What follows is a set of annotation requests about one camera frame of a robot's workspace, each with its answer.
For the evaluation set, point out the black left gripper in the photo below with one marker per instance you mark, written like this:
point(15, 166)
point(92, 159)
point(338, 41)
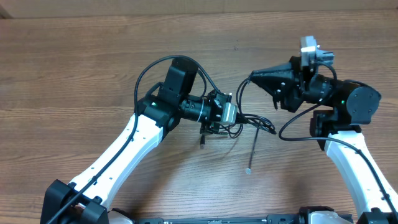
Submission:
point(209, 127)

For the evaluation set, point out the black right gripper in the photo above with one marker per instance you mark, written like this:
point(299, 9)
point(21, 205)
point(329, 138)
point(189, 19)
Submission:
point(282, 79)

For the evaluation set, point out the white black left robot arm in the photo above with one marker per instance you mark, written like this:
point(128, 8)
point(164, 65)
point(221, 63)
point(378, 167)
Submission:
point(87, 197)

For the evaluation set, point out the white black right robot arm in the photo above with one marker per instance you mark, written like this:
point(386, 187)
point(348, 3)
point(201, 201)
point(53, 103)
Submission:
point(339, 109)

